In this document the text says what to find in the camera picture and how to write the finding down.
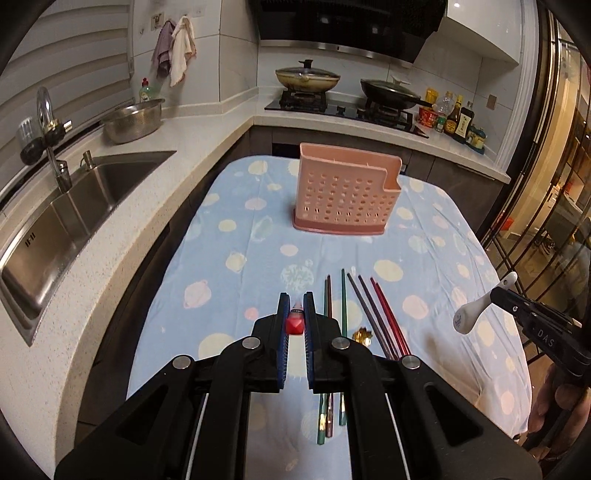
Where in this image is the green chopstick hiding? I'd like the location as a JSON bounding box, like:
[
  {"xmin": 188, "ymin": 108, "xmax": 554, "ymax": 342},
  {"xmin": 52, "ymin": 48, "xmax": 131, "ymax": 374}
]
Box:
[{"xmin": 339, "ymin": 269, "xmax": 349, "ymax": 426}]

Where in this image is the sink soap dispenser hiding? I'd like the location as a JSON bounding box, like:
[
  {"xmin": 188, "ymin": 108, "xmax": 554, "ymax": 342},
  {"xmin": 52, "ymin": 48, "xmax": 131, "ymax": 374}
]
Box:
[{"xmin": 80, "ymin": 150, "xmax": 96, "ymax": 171}]

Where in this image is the black vinegar bottle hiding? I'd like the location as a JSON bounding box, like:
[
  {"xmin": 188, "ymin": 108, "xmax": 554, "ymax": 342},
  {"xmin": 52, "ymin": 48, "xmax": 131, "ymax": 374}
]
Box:
[{"xmin": 454, "ymin": 101, "xmax": 475, "ymax": 144}]

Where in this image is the white ceramic spoon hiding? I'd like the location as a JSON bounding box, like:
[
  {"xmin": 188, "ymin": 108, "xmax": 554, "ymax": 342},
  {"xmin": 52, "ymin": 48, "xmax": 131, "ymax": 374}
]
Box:
[{"xmin": 453, "ymin": 271, "xmax": 518, "ymax": 335}]

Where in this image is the bright red chopstick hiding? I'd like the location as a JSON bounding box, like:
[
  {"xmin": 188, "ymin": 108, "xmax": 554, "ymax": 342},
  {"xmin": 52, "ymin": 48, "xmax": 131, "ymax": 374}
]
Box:
[{"xmin": 286, "ymin": 301, "xmax": 304, "ymax": 336}]

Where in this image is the dark red chopstick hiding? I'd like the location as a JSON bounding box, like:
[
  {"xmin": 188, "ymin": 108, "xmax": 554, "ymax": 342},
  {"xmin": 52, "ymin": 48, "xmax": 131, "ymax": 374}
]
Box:
[{"xmin": 324, "ymin": 274, "xmax": 335, "ymax": 439}]

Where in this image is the black range hood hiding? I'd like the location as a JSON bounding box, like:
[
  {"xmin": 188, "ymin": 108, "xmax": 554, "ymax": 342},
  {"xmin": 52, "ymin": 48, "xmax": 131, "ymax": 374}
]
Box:
[{"xmin": 249, "ymin": 0, "xmax": 448, "ymax": 64}]

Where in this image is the chrome kitchen faucet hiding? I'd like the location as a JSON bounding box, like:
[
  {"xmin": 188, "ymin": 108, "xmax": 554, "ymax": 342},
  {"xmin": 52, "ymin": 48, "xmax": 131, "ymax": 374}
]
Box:
[{"xmin": 16, "ymin": 87, "xmax": 72, "ymax": 193}]

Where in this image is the gold flower spoon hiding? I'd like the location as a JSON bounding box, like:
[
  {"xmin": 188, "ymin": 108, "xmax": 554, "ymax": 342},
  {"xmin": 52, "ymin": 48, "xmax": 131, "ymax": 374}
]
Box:
[{"xmin": 352, "ymin": 327, "xmax": 373, "ymax": 347}]

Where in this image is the person's right hand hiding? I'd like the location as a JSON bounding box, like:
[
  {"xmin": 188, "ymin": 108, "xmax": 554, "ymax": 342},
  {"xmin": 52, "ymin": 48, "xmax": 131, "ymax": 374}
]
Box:
[{"xmin": 526, "ymin": 361, "xmax": 591, "ymax": 458}]

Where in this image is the purple chopstick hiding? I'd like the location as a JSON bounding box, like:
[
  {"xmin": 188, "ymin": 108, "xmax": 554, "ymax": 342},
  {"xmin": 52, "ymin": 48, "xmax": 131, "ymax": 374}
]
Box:
[{"xmin": 358, "ymin": 275, "xmax": 402, "ymax": 360}]

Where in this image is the beige wok with lid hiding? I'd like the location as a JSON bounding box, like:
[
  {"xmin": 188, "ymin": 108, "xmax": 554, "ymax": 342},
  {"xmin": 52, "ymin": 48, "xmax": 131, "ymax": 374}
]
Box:
[{"xmin": 276, "ymin": 59, "xmax": 341, "ymax": 93}]

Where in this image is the pink perforated utensil holder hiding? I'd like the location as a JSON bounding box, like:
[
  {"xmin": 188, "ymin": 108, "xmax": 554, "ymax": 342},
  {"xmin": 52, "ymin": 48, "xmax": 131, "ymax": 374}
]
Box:
[{"xmin": 294, "ymin": 143, "xmax": 403, "ymax": 236}]

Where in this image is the blue patterned tablecloth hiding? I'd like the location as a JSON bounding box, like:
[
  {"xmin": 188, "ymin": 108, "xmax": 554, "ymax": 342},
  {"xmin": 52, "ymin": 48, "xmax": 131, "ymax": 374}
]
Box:
[{"xmin": 127, "ymin": 156, "xmax": 532, "ymax": 458}]

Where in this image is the dark soy sauce bottle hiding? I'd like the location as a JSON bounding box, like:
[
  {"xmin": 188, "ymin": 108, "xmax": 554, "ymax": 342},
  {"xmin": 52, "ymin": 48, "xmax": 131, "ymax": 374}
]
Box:
[{"xmin": 444, "ymin": 95, "xmax": 463, "ymax": 136}]

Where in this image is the white hanging cloth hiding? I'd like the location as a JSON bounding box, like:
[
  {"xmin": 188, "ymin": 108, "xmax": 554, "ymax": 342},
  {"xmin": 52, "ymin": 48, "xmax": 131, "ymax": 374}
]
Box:
[{"xmin": 169, "ymin": 16, "xmax": 197, "ymax": 88}]

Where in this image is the brown chopstick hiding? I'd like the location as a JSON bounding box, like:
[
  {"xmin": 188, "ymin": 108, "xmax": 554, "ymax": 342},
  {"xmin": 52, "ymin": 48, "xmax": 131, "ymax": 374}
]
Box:
[{"xmin": 346, "ymin": 273, "xmax": 398, "ymax": 360}]

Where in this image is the stainless steel sink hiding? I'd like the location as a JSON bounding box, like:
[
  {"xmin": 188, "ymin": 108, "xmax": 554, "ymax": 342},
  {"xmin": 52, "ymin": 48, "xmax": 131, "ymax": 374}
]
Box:
[{"xmin": 1, "ymin": 151, "xmax": 173, "ymax": 346}]

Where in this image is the green dish soap bottle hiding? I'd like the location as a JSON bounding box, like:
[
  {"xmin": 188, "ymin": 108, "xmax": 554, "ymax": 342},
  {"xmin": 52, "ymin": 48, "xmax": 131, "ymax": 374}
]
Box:
[{"xmin": 138, "ymin": 78, "xmax": 154, "ymax": 102}]

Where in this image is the stainless steel bowl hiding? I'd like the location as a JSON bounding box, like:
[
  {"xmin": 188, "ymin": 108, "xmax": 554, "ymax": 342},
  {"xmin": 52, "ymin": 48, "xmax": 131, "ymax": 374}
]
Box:
[{"xmin": 101, "ymin": 98, "xmax": 165, "ymax": 144}]

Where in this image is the clear plastic bottle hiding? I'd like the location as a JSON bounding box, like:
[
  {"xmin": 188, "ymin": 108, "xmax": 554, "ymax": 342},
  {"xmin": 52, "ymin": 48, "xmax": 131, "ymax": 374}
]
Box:
[{"xmin": 433, "ymin": 91, "xmax": 455, "ymax": 133}]

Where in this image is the black gas stove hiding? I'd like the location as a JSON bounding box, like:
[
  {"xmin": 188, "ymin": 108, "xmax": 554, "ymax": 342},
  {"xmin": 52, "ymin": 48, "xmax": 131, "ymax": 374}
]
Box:
[{"xmin": 265, "ymin": 90, "xmax": 428, "ymax": 138}]

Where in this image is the black wok with lid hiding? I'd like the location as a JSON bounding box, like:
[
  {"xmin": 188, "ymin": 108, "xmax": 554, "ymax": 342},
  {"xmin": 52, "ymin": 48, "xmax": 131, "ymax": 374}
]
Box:
[{"xmin": 360, "ymin": 79, "xmax": 433, "ymax": 110}]

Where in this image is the teal seasoning jar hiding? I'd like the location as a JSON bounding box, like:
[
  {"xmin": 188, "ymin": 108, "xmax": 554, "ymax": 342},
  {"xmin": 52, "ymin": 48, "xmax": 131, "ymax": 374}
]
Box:
[{"xmin": 466, "ymin": 126, "xmax": 487, "ymax": 154}]

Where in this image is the purple hanging cloth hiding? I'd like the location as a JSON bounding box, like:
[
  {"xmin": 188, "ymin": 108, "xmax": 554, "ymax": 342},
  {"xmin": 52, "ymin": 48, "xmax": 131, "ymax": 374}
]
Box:
[{"xmin": 151, "ymin": 20, "xmax": 176, "ymax": 79}]

